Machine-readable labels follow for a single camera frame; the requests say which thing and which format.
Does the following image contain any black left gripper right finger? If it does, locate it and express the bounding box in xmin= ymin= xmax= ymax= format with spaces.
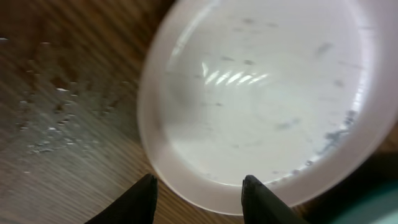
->
xmin=241 ymin=175 xmax=308 ymax=224

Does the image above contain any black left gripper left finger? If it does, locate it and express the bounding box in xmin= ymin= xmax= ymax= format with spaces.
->
xmin=86 ymin=174 xmax=158 ymax=224

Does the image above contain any white plate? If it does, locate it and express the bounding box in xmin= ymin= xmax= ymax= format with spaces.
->
xmin=137 ymin=0 xmax=397 ymax=215

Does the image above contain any teal plastic tray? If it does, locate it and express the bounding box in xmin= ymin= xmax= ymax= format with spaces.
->
xmin=330 ymin=181 xmax=397 ymax=224

